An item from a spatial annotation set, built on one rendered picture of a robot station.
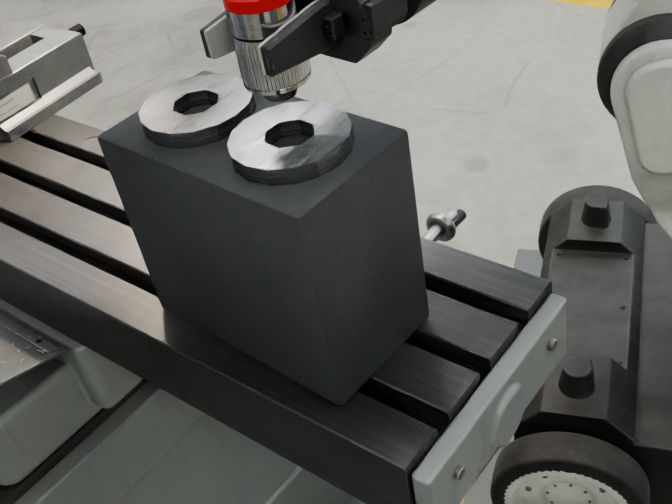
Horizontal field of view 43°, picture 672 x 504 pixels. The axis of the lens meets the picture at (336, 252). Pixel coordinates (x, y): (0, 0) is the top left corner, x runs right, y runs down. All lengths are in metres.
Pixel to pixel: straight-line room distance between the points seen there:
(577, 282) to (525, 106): 1.62
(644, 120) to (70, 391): 0.69
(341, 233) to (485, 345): 0.18
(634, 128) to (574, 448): 0.40
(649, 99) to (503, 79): 2.11
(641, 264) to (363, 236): 0.84
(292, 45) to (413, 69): 2.66
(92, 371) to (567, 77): 2.37
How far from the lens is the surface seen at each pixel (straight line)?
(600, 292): 1.33
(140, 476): 1.11
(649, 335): 1.31
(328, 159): 0.58
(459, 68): 3.18
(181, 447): 1.15
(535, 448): 1.14
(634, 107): 0.99
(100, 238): 0.93
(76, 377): 0.98
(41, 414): 0.97
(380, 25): 0.57
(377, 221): 0.62
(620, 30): 1.01
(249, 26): 0.55
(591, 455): 1.13
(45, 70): 1.20
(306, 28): 0.56
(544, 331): 0.74
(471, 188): 2.55
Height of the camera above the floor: 1.49
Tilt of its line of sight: 39 degrees down
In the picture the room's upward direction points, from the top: 11 degrees counter-clockwise
